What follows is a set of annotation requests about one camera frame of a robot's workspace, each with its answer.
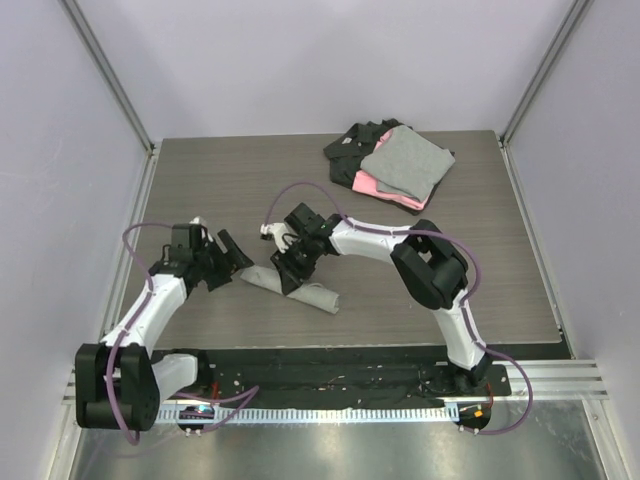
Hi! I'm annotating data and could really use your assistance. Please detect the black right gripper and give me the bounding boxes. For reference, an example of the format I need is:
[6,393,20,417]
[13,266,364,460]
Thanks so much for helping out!
[271,238,318,298]

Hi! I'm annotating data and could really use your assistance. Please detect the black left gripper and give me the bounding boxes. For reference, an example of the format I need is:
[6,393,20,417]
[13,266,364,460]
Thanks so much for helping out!
[193,230,251,292]

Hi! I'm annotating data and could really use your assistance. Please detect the grey cloth napkin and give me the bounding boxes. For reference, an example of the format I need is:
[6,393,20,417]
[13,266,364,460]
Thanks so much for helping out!
[240,266,340,315]

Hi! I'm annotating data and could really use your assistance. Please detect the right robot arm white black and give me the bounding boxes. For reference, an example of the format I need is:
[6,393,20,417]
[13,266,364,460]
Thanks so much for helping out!
[260,203,492,395]

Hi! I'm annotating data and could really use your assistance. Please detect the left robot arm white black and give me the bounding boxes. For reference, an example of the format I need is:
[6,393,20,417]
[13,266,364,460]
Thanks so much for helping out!
[74,218,253,436]

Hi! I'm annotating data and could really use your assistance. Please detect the pink folded shirt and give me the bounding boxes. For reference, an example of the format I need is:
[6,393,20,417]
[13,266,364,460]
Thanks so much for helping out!
[352,125,441,211]

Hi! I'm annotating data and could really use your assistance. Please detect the black polo shirt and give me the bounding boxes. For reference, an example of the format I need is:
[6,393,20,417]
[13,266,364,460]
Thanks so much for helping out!
[323,118,442,215]

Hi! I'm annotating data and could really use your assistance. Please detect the grey folded shirt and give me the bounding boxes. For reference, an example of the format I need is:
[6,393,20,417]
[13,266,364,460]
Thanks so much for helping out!
[361,125,455,202]

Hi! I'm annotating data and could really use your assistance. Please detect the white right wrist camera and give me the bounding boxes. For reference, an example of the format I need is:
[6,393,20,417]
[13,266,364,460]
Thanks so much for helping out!
[260,223,291,253]

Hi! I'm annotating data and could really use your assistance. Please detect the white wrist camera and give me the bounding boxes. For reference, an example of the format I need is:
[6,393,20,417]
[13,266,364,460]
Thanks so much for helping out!
[260,223,291,253]
[190,216,213,242]

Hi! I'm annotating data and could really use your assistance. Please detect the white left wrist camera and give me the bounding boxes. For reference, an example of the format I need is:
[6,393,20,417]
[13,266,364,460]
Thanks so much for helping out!
[190,216,213,242]

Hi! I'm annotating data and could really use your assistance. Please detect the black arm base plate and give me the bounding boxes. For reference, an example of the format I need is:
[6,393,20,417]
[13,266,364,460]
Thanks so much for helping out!
[186,346,512,410]

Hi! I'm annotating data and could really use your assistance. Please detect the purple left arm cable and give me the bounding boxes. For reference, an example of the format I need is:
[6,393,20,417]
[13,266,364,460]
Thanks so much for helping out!
[104,222,260,446]

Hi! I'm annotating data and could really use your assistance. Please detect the white slotted cable duct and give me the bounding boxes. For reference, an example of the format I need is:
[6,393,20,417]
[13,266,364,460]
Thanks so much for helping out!
[156,403,459,425]

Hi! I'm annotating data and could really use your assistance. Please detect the aluminium front rail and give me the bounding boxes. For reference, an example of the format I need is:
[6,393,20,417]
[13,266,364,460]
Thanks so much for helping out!
[62,359,609,406]

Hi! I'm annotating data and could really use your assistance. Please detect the left aluminium frame post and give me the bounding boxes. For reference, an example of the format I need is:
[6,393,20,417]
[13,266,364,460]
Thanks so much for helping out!
[59,0,155,155]

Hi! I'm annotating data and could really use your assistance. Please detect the aluminium frame post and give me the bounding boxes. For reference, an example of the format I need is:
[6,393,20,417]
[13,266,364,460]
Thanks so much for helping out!
[499,0,593,148]
[59,0,155,155]

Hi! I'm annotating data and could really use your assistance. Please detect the right aluminium frame post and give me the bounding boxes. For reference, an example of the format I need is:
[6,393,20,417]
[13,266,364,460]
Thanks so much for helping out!
[499,0,593,148]

